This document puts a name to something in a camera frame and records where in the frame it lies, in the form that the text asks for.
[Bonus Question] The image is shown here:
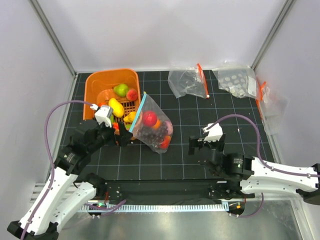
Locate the left aluminium frame post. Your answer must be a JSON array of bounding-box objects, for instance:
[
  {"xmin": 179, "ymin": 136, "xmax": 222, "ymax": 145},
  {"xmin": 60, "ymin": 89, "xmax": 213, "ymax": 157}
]
[{"xmin": 28, "ymin": 0, "xmax": 77, "ymax": 78}]

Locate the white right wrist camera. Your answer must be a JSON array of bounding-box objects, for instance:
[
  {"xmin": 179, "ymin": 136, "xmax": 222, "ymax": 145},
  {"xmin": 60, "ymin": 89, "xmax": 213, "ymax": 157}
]
[{"xmin": 202, "ymin": 123, "xmax": 224, "ymax": 142}]

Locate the aluminium front rail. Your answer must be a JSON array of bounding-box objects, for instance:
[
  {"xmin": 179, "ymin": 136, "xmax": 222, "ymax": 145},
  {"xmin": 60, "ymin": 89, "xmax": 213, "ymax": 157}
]
[{"xmin": 30, "ymin": 180, "xmax": 303, "ymax": 202}]

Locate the aluminium frame post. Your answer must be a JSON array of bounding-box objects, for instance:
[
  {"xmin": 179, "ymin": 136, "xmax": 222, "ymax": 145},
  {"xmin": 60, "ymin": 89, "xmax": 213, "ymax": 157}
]
[
  {"xmin": 28, "ymin": 0, "xmax": 77, "ymax": 78},
  {"xmin": 251, "ymin": 0, "xmax": 297, "ymax": 71}
]

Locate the red orange tomato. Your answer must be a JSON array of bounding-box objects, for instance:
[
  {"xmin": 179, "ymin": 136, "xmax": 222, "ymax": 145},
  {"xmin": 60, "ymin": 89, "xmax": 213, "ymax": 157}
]
[{"xmin": 112, "ymin": 122, "xmax": 119, "ymax": 130}]

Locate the clear orange-zip bag far right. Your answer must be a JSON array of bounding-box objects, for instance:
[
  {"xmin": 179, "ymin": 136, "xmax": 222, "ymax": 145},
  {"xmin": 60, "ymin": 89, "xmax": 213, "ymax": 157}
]
[{"xmin": 256, "ymin": 77, "xmax": 289, "ymax": 136}]

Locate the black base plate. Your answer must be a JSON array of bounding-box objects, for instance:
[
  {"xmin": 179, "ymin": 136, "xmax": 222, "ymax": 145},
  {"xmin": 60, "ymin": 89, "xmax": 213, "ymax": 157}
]
[{"xmin": 90, "ymin": 178, "xmax": 255, "ymax": 205}]

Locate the yellow pear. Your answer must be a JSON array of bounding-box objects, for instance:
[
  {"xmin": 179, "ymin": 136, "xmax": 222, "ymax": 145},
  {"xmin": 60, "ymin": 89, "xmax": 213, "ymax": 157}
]
[{"xmin": 123, "ymin": 111, "xmax": 137, "ymax": 124}]

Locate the black grid mat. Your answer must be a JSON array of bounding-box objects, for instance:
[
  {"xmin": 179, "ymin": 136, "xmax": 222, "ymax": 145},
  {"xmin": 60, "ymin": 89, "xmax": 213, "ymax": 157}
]
[{"xmin": 54, "ymin": 70, "xmax": 276, "ymax": 180}]

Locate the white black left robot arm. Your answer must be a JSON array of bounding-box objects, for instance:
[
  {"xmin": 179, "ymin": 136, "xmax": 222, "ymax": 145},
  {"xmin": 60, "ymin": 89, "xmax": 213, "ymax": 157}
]
[{"xmin": 7, "ymin": 119, "xmax": 133, "ymax": 240}]

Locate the pink peach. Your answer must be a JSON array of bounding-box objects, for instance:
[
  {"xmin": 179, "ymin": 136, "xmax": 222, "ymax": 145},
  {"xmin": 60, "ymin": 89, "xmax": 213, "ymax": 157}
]
[{"xmin": 126, "ymin": 88, "xmax": 139, "ymax": 102}]

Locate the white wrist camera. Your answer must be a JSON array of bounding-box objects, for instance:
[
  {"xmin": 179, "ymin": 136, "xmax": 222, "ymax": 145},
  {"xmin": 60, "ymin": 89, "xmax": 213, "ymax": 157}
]
[
  {"xmin": 202, "ymin": 123, "xmax": 224, "ymax": 142},
  {"xmin": 90, "ymin": 104, "xmax": 113, "ymax": 128}
]

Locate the purple onion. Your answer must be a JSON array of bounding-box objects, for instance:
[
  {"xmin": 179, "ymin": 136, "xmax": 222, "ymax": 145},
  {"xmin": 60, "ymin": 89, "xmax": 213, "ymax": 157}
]
[{"xmin": 165, "ymin": 120, "xmax": 174, "ymax": 135}]

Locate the clear bag with white pieces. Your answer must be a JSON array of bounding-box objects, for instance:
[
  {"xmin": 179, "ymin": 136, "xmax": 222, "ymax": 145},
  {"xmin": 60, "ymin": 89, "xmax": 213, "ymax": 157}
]
[{"xmin": 212, "ymin": 62, "xmax": 260, "ymax": 100}]

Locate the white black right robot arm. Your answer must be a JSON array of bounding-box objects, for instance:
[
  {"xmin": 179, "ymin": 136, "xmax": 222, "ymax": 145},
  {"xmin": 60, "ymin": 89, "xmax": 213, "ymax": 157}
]
[{"xmin": 188, "ymin": 135, "xmax": 320, "ymax": 206}]

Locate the clear blue-zip bag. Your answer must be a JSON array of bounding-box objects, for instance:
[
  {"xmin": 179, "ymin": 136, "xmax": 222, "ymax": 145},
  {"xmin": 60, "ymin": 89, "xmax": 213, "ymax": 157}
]
[{"xmin": 129, "ymin": 92, "xmax": 174, "ymax": 154}]

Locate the yellow mango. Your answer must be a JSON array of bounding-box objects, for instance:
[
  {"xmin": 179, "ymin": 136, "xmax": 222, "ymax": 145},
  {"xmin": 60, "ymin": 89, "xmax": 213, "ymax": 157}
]
[{"xmin": 108, "ymin": 98, "xmax": 125, "ymax": 118}]

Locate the clear orange-zip bag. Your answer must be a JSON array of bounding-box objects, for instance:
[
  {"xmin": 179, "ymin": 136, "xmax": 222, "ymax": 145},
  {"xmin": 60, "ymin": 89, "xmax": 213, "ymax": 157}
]
[
  {"xmin": 167, "ymin": 63, "xmax": 210, "ymax": 99},
  {"xmin": 256, "ymin": 77, "xmax": 289, "ymax": 136}
]

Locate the right aluminium frame post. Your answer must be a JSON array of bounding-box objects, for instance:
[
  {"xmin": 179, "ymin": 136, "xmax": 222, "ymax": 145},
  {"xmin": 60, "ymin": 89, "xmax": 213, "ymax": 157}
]
[{"xmin": 251, "ymin": 0, "xmax": 297, "ymax": 71}]

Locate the green pear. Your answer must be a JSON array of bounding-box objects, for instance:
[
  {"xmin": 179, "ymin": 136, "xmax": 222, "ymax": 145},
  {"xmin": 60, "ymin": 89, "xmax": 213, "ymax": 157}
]
[{"xmin": 113, "ymin": 83, "xmax": 130, "ymax": 98}]

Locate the orange fruit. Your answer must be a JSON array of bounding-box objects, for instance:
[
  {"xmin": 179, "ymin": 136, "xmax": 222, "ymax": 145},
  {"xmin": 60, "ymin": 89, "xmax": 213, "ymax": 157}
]
[{"xmin": 152, "ymin": 119, "xmax": 162, "ymax": 130}]

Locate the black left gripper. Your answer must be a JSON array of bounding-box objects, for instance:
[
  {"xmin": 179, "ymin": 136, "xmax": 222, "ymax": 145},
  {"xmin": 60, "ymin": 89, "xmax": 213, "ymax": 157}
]
[{"xmin": 87, "ymin": 119, "xmax": 133, "ymax": 154}]

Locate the orange plastic basket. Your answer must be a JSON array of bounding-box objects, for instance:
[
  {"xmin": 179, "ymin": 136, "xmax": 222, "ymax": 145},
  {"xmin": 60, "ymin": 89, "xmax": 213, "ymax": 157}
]
[{"xmin": 82, "ymin": 68, "xmax": 141, "ymax": 145}]

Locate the purple grape bunch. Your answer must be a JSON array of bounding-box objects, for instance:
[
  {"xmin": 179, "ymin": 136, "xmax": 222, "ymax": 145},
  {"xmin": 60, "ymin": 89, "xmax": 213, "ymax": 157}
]
[{"xmin": 137, "ymin": 123, "xmax": 168, "ymax": 146}]

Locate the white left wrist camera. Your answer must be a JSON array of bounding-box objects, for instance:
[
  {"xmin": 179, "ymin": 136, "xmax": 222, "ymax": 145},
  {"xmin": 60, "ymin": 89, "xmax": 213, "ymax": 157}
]
[{"xmin": 90, "ymin": 104, "xmax": 113, "ymax": 128}]

